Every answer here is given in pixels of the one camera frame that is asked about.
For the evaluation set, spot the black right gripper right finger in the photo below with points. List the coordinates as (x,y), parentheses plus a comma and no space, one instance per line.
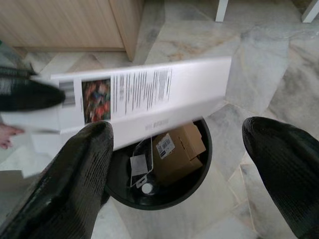
(286,169)

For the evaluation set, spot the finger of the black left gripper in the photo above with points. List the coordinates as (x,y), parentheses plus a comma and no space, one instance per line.
(30,95)
(15,72)

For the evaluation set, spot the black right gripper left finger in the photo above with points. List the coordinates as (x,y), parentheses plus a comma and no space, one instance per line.
(64,184)

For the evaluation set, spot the long white printed carton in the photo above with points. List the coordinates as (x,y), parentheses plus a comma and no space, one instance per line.
(194,82)

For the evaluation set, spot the black round rubbish bin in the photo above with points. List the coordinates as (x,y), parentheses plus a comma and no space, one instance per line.
(174,196)

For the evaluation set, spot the person in red shirt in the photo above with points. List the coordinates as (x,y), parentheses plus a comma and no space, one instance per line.
(7,135)

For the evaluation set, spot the light wooden cabinet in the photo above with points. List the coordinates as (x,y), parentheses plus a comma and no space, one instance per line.
(64,22)

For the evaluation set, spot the white plastic blister pack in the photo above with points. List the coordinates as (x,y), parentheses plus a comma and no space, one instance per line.
(140,164)

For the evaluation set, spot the white round cap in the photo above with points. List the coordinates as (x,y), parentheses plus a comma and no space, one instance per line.
(146,188)

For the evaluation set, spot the brown labelled cardboard box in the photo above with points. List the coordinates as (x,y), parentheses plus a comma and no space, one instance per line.
(179,154)

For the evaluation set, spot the white furniture leg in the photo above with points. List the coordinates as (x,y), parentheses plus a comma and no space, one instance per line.
(311,11)
(221,10)

